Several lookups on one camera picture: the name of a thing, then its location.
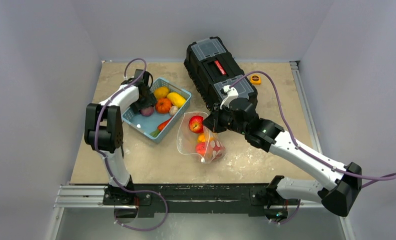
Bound red onion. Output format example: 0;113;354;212
140;106;154;117

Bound red apple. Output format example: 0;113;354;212
188;115;204;134

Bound small orange pumpkin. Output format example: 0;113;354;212
155;98;172;114

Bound yellow bell pepper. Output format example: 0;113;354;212
197;133;215;143

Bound polka dot zip bag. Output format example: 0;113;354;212
176;111;226;164

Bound peach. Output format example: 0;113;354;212
195;141;212;157

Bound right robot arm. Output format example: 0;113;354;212
203;98;362;217

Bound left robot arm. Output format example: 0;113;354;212
84;69;156;206

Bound yellow lemon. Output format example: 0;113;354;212
153;86;170;100

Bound light blue plastic basket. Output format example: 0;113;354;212
122;77;192;143

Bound garlic bulb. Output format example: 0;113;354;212
169;105;179;117

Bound yellow squash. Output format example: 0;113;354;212
166;92;186;108

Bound yellow tape measure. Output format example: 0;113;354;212
249;74;261;85

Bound black plastic toolbox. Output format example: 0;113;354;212
184;36;245;112

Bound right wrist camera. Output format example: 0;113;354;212
220;85;239;109

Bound black base frame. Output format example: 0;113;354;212
103;183;298;220

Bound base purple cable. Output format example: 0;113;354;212
114;194;169;233

